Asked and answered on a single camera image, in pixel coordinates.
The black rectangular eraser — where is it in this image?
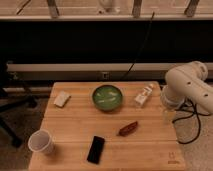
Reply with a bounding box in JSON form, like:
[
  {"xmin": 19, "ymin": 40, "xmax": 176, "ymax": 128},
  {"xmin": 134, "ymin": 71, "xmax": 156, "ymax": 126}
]
[{"xmin": 87, "ymin": 136, "xmax": 105, "ymax": 164}]

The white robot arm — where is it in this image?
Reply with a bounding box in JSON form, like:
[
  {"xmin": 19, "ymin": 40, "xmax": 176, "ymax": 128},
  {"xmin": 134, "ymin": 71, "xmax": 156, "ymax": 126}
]
[{"xmin": 160, "ymin": 61, "xmax": 213, "ymax": 122}]

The white sponge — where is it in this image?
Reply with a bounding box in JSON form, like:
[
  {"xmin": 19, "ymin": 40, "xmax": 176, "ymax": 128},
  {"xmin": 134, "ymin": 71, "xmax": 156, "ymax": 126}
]
[{"xmin": 54, "ymin": 91, "xmax": 71, "ymax": 107}]

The white plastic bottle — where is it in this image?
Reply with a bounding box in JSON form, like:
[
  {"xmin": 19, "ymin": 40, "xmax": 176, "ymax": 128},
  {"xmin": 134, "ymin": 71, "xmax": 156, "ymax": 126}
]
[{"xmin": 134, "ymin": 84, "xmax": 154, "ymax": 107}]

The brown oblong toy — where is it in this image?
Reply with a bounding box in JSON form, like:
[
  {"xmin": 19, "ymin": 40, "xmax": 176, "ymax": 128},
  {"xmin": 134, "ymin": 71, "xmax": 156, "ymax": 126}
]
[{"xmin": 118, "ymin": 121, "xmax": 138, "ymax": 136}]

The green bowl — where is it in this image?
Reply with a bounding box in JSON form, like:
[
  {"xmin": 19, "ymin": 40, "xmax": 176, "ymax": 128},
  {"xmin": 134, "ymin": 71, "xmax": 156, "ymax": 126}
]
[{"xmin": 92, "ymin": 85, "xmax": 123, "ymax": 112}]

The white paper cup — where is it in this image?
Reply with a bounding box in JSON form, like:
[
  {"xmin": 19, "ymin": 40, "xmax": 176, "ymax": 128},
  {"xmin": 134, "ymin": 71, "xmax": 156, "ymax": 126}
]
[{"xmin": 28, "ymin": 130, "xmax": 54, "ymax": 155}]

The black office chair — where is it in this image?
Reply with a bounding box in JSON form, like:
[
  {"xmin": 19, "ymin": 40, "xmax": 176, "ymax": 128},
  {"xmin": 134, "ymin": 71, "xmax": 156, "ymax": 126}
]
[{"xmin": 0, "ymin": 61, "xmax": 38, "ymax": 148}]

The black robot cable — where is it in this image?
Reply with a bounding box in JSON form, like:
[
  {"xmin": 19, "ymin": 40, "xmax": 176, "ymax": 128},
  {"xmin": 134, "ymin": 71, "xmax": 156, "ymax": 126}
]
[{"xmin": 173, "ymin": 99, "xmax": 212, "ymax": 145}]

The black hanging cable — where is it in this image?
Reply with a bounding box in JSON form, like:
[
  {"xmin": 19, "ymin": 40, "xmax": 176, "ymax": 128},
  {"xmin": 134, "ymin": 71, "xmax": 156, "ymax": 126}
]
[{"xmin": 120, "ymin": 11, "xmax": 156, "ymax": 82}]

